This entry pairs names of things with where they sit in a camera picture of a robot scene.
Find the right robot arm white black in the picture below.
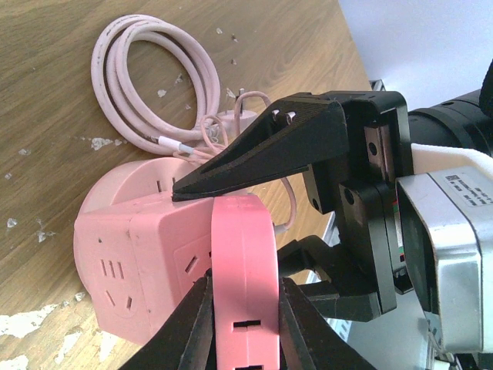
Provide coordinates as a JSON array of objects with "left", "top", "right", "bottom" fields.
[{"left": 172, "top": 79, "right": 492, "bottom": 322}]

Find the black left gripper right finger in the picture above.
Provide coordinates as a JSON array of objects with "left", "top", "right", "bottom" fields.
[{"left": 279, "top": 277, "right": 374, "bottom": 370}]

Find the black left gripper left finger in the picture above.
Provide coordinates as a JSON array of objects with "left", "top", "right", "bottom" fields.
[{"left": 122, "top": 270, "right": 214, "bottom": 370}]

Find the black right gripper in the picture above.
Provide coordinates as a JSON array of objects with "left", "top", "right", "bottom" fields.
[{"left": 171, "top": 91, "right": 415, "bottom": 323}]

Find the pink round socket tower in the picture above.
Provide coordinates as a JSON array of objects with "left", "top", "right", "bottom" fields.
[{"left": 73, "top": 157, "right": 213, "bottom": 345}]

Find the red pink charger plug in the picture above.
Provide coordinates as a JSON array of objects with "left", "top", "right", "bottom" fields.
[{"left": 211, "top": 195, "right": 280, "bottom": 369}]

